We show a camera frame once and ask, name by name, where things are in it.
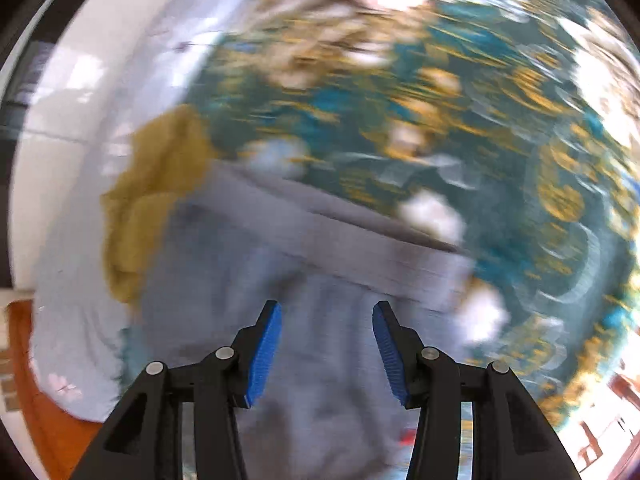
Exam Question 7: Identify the grey pants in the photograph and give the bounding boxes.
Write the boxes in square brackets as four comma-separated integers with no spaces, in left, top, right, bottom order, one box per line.
[118,162,476,480]

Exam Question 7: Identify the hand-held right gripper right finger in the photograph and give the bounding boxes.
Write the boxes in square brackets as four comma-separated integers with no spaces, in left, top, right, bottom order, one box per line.
[372,300,584,480]

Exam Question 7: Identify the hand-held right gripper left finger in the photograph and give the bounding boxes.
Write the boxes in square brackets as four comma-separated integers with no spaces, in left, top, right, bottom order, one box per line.
[69,300,283,480]

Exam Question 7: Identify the orange wooden bed frame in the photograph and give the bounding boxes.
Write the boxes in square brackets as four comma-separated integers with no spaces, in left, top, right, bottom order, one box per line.
[7,298,103,480]

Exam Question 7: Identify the mustard yellow garment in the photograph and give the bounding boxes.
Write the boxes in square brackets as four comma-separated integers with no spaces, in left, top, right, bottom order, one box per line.
[101,105,221,305]

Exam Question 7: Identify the light blue bed sheet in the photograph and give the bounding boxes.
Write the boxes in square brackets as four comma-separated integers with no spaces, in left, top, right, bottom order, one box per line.
[31,0,266,423]

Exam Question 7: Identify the teal floral printed blanket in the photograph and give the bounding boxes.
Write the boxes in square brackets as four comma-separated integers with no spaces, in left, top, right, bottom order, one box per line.
[187,0,640,431]

